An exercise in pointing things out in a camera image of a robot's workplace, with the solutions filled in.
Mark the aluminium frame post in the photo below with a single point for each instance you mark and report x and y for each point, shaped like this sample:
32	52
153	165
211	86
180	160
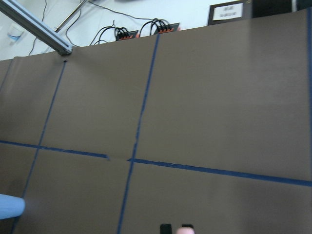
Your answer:
35	26

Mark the white paper cup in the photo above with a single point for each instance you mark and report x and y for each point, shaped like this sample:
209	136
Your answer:
15	31

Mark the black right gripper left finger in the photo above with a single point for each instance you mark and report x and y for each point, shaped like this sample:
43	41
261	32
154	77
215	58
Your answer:
165	229

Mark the blue plastic cup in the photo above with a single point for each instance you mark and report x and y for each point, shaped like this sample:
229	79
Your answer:
11	206

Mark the black box with label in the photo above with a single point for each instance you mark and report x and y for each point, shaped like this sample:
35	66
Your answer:
230	11

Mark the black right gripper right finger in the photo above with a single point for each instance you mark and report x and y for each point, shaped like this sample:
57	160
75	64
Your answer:
187	226

